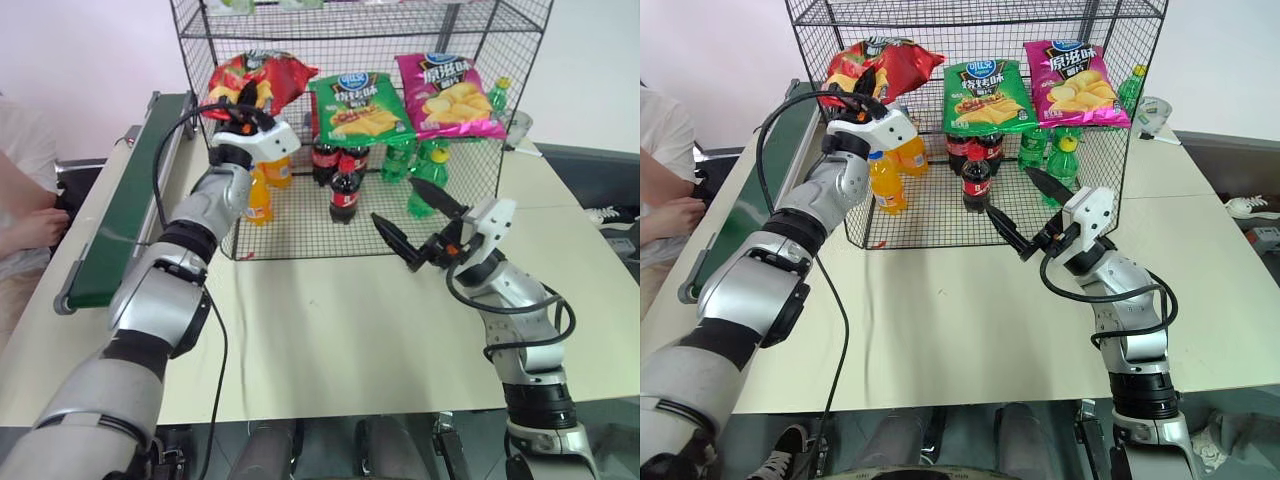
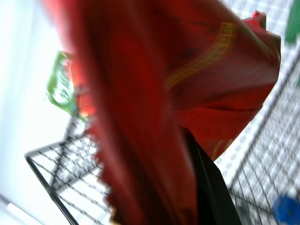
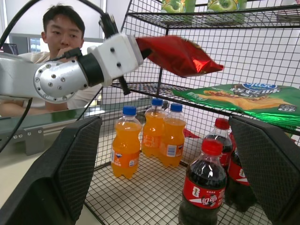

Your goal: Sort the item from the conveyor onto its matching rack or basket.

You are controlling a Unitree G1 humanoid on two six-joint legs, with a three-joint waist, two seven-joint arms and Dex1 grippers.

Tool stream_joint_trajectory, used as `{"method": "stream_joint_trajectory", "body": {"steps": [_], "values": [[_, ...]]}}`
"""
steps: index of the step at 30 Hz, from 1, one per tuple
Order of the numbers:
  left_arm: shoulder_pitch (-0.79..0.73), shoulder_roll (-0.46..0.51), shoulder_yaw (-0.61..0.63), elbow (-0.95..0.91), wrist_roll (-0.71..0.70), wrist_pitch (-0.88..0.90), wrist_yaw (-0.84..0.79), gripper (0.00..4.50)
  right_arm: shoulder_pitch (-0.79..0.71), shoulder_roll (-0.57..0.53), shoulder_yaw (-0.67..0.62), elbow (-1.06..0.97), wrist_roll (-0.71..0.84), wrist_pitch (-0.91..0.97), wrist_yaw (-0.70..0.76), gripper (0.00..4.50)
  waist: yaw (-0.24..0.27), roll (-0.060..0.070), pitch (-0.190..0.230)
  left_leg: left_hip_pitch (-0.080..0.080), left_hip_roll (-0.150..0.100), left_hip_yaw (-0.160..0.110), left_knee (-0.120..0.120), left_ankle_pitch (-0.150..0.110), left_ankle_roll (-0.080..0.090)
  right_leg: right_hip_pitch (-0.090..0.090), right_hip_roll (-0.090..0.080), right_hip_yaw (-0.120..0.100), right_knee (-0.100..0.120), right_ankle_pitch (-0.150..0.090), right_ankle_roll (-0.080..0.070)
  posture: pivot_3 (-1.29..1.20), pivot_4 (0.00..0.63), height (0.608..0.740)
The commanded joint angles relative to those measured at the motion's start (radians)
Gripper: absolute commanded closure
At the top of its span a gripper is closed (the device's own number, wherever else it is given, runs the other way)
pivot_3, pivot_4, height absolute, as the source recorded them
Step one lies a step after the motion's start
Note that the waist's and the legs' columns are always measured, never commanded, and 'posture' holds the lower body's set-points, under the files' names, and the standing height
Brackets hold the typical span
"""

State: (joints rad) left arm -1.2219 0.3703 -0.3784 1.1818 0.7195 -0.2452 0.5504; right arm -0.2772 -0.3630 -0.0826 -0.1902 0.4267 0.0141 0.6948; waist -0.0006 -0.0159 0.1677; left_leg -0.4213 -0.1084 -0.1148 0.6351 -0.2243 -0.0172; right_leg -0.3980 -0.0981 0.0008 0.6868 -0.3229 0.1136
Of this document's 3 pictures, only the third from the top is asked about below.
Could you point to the orange soda bottle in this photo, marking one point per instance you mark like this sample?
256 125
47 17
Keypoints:
125 150
173 145
152 136

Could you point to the red chip bag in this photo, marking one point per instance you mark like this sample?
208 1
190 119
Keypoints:
178 56

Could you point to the man's hand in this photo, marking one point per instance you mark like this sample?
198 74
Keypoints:
62 51

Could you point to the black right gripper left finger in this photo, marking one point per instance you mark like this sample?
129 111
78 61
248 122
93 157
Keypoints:
58 168

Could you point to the cola bottle with red label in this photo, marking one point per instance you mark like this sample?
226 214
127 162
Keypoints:
204 187
222 140
237 182

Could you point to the green chip bag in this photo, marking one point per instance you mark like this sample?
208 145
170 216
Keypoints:
246 100

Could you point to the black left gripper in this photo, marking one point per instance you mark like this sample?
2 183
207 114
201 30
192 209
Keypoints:
109 25

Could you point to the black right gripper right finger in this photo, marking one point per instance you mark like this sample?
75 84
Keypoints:
269 168

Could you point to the small red snack packet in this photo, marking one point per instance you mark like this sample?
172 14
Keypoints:
191 134

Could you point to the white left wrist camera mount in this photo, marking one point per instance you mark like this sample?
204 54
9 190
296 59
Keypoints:
117 56

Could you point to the man in beige shirt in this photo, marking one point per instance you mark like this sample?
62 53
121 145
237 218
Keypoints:
63 28

